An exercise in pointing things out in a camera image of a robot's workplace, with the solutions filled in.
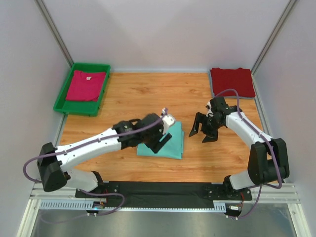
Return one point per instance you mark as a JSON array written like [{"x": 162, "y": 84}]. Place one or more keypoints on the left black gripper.
[{"x": 156, "y": 145}]

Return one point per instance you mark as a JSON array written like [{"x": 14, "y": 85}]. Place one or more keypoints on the dark red folded t shirt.
[{"x": 238, "y": 79}]

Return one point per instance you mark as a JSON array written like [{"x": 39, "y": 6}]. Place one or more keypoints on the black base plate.
[{"x": 173, "y": 194}]

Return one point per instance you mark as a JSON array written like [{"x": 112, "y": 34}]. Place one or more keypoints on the slotted grey cable duct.
[{"x": 94, "y": 206}]

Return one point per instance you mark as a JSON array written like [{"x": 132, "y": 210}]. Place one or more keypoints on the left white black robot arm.
[{"x": 56, "y": 165}]

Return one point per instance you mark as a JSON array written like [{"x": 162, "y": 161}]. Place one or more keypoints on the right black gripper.
[{"x": 211, "y": 136}]

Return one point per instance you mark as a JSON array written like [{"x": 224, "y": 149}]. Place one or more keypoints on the green plastic tray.
[{"x": 88, "y": 108}]

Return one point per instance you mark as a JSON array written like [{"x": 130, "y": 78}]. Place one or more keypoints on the pink folded t shirt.
[{"x": 85, "y": 86}]

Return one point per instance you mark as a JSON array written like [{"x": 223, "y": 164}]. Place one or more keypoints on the aluminium frame rail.
[{"x": 271, "y": 191}]

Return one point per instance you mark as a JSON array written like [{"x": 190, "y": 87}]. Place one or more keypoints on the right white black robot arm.
[{"x": 268, "y": 158}]

